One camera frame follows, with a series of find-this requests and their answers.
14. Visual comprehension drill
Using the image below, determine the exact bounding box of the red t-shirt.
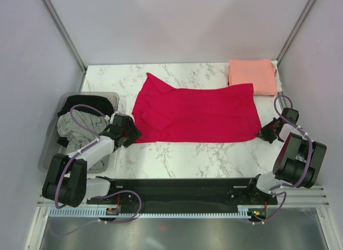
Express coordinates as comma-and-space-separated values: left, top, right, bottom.
132, 73, 262, 143

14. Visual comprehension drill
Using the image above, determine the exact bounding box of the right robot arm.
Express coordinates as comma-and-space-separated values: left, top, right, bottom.
245, 108, 327, 204

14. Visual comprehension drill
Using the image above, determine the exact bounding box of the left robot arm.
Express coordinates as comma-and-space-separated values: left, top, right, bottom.
42, 114, 142, 209

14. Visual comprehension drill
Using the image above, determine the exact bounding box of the black t-shirt in bin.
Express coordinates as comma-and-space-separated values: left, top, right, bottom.
57, 94, 115, 116

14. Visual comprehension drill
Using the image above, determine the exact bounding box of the grey t-shirt in bin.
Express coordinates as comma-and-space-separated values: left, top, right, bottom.
56, 110, 112, 173

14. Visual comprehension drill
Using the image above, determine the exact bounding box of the folded salmon pink t-shirt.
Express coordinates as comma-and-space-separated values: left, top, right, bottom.
228, 59, 278, 96

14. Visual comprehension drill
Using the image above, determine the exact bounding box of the folded white t-shirt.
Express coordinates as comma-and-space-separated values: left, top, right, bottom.
271, 60, 282, 93

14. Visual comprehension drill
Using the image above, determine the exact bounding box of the grey plastic bin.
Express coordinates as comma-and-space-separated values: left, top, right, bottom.
38, 92, 120, 172

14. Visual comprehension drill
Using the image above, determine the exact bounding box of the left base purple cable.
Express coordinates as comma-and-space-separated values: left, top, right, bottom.
48, 189, 143, 237

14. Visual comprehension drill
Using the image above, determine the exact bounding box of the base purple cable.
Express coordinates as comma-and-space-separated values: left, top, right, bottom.
48, 189, 143, 237
249, 190, 287, 225

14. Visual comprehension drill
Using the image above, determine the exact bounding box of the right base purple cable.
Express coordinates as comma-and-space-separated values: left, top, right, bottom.
249, 190, 287, 225

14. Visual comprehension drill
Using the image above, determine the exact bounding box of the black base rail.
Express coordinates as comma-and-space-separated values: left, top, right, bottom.
87, 178, 278, 214

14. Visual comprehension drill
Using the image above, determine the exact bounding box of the white slotted cable duct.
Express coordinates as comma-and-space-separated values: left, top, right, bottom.
49, 207, 253, 219

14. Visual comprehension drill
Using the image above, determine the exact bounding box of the right aluminium frame post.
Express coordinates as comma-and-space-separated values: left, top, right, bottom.
277, 0, 318, 64

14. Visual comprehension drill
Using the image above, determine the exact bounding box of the aluminium frame post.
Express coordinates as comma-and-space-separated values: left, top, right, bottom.
277, 0, 318, 64
41, 0, 87, 75

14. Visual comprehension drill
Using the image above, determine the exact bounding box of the left aluminium frame post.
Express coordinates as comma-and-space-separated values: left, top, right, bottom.
41, 0, 87, 75

